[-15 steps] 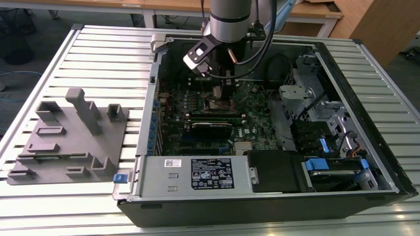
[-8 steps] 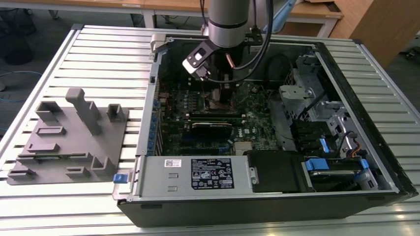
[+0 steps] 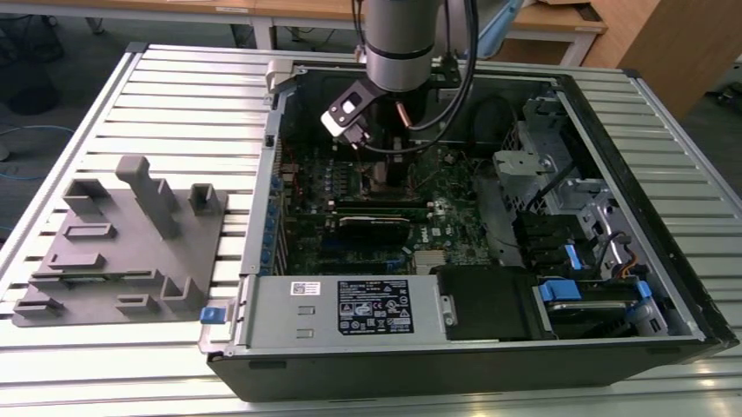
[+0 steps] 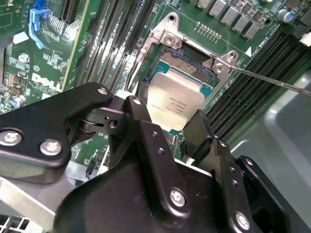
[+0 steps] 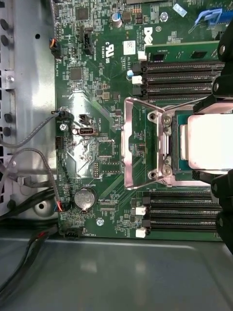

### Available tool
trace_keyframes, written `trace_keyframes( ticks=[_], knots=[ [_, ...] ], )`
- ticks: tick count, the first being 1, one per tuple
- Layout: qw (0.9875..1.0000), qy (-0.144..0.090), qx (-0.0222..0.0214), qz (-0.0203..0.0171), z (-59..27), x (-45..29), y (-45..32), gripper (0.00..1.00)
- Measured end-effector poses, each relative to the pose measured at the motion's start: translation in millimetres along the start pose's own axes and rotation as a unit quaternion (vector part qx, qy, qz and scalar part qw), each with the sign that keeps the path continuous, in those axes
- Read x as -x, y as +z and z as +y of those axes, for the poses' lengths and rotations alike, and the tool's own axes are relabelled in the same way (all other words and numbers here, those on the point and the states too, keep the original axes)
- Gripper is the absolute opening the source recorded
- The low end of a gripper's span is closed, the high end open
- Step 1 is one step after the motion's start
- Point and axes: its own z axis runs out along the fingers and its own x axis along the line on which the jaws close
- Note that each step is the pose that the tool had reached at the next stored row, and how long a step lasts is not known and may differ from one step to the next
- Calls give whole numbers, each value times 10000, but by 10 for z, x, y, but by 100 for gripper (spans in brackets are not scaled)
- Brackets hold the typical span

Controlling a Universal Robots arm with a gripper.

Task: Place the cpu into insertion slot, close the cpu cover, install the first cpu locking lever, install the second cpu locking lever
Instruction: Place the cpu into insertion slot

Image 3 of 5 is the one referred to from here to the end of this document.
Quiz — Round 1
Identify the metal socket cover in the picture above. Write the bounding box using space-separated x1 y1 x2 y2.
407 149 441 195

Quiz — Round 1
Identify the CPU socket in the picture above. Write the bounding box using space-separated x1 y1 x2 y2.
356 162 425 202

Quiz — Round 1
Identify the grey case latch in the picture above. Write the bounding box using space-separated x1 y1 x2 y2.
263 59 297 96

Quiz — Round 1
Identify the green RAM stick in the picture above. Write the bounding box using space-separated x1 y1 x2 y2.
60 273 126 286
335 205 431 216

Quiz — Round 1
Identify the black graphics card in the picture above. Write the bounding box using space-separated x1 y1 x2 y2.
336 215 413 249

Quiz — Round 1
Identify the silver drive cage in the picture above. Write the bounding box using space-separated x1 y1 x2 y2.
489 96 584 218

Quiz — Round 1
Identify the green motherboard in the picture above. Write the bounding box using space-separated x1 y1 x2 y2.
276 141 507 277

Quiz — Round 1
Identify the silver chipset heatsink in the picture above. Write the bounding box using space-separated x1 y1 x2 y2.
415 249 452 268

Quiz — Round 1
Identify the black disk bay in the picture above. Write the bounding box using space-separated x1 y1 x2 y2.
512 211 599 271

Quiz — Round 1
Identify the blue disk bay tab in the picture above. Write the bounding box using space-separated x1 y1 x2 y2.
560 242 583 270

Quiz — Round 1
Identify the black fan shroud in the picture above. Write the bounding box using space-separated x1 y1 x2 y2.
432 263 559 343

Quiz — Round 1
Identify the silver power supply unit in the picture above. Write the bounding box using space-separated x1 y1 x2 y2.
229 273 459 349

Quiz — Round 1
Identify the blue disk carrier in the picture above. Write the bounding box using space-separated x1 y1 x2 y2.
533 280 632 340

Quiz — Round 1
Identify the wooden cabinet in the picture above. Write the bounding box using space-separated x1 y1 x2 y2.
581 0 742 129

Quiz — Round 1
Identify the grey parts rack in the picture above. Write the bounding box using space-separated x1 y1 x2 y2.
9 155 231 328

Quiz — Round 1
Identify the black chair base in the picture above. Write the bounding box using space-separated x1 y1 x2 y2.
703 64 742 106

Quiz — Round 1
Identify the black PC case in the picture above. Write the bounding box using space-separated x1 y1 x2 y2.
196 58 742 403

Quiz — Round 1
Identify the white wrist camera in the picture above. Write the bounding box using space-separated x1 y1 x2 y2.
320 85 373 139

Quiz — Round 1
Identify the black camera bracket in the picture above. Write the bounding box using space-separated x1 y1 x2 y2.
428 54 463 90

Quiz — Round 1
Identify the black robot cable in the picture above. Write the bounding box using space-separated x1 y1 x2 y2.
347 0 483 154

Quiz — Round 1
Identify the wooden desk white frame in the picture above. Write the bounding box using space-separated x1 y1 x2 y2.
0 0 273 51
253 0 610 66

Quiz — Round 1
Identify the coloured wire bundle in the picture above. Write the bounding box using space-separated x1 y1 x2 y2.
612 254 650 280

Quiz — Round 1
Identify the blue floor cable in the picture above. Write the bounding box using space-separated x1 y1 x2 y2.
0 123 76 183

